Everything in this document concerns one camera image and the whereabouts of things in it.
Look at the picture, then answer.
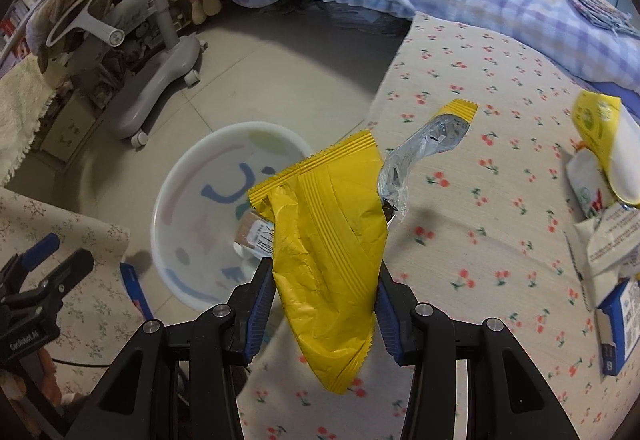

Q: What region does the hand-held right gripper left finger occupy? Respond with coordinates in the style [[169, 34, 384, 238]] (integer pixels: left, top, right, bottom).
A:
[[65, 259, 275, 440]]

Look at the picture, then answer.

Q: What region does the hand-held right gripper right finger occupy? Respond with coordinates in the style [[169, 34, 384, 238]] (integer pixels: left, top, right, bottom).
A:
[[376, 265, 581, 440]]

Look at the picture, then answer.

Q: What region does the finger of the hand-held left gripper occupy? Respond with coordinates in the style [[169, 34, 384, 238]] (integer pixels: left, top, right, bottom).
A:
[[15, 247, 96, 308], [0, 234, 61, 291]]

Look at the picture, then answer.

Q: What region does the yellow snack wrapper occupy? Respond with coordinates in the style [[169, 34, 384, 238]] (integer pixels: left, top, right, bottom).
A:
[[247, 98, 480, 395]]

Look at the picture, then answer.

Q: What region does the white plastic bin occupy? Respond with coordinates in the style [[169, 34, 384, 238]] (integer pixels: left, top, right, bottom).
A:
[[150, 121, 321, 313]]

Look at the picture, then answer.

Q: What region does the blue carton box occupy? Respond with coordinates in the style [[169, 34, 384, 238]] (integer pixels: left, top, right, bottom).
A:
[[595, 277, 640, 377]]

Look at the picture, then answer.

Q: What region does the white tissue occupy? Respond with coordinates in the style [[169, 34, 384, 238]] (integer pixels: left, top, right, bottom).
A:
[[575, 205, 640, 311]]

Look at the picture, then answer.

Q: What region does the yellow food packet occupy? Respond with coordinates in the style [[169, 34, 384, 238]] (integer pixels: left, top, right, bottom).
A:
[[571, 90, 640, 208]]

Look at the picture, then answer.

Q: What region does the beige leaf print cloth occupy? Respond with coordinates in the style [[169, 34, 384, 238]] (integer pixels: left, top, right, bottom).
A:
[[0, 187, 146, 396]]

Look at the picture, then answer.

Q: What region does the brown paper packet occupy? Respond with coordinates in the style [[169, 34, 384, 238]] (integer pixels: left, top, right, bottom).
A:
[[235, 212, 276, 258]]

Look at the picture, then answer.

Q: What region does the beige storage box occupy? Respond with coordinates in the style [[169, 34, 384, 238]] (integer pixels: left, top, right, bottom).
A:
[[42, 94, 106, 165]]

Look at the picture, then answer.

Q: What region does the cream towel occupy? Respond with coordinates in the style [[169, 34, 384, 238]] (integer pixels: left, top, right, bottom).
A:
[[0, 54, 56, 188]]

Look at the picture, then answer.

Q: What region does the cherry print bed cover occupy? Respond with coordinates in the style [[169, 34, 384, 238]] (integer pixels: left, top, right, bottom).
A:
[[235, 12, 640, 440]]

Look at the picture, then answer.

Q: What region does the grey chair base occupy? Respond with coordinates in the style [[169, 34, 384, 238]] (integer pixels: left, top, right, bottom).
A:
[[45, 0, 203, 148]]

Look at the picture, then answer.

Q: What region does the bookshelf with books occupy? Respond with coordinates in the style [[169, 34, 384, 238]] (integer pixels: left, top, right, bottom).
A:
[[0, 0, 48, 65]]

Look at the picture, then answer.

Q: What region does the white packet with red print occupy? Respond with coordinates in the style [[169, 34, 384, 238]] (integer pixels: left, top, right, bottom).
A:
[[565, 147, 616, 221]]

